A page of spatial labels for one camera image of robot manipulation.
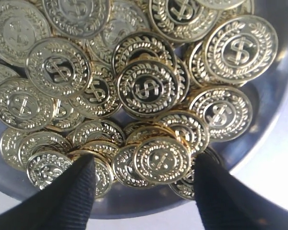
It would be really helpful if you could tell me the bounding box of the gold coin top left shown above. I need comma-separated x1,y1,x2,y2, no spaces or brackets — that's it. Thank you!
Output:
42,0,112,39

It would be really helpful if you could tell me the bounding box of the gold coin top centre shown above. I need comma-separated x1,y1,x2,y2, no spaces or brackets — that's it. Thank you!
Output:
148,0,221,43

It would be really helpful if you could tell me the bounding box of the gold coin upper right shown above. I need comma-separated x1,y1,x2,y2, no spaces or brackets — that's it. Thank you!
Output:
203,15,278,84

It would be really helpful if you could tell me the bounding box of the round silver metal plate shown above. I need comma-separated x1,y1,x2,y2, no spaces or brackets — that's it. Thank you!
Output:
0,0,288,219

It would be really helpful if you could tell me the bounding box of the gold coin left tilted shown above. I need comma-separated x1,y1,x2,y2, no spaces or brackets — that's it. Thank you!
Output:
24,37,92,99

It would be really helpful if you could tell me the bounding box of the gold coin right middle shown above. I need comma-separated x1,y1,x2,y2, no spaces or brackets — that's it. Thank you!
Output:
187,86,253,142

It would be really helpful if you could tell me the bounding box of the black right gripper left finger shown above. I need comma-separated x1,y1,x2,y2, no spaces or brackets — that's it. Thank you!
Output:
0,154,96,230

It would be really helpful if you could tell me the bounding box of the gold coin far left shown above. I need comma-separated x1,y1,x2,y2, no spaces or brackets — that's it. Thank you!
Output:
0,78,56,132

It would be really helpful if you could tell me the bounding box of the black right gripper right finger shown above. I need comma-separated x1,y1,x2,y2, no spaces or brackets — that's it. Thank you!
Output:
193,154,288,230

